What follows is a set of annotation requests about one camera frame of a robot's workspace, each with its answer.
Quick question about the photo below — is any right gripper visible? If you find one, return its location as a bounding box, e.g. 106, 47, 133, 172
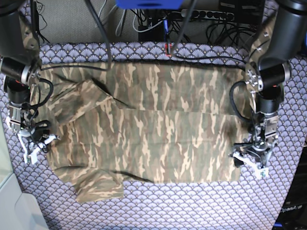
17, 121, 60, 158

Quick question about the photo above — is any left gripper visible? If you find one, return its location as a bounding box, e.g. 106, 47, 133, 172
231, 138, 276, 170

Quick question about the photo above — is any camouflage T-shirt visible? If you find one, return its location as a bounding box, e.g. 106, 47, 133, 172
38, 62, 248, 203

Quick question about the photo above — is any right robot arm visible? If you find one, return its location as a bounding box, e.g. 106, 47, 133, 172
0, 0, 58, 164

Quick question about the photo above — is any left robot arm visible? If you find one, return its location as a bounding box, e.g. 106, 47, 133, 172
229, 0, 307, 178

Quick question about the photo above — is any purple fan-pattern table cloth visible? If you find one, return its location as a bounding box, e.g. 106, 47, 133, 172
4, 42, 307, 230

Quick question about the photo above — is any black OpenArm box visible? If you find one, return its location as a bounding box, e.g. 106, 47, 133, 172
273, 147, 307, 230

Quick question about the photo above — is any white plastic bin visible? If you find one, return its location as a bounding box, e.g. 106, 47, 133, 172
0, 123, 48, 230

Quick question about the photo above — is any blue clamp right edge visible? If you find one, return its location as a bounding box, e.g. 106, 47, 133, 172
300, 33, 307, 56

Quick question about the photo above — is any black power strip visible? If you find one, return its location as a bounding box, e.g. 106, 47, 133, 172
191, 10, 235, 22

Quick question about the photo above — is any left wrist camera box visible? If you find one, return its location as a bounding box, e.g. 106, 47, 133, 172
255, 167, 269, 179

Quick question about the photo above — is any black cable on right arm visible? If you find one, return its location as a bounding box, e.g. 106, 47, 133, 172
28, 78, 54, 113

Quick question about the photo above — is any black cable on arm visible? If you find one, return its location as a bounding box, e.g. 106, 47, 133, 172
28, 78, 54, 113
229, 80, 252, 123

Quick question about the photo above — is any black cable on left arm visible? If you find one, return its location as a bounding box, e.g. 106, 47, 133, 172
229, 80, 252, 123

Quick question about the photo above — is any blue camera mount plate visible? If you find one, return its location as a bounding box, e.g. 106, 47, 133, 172
116, 0, 183, 10

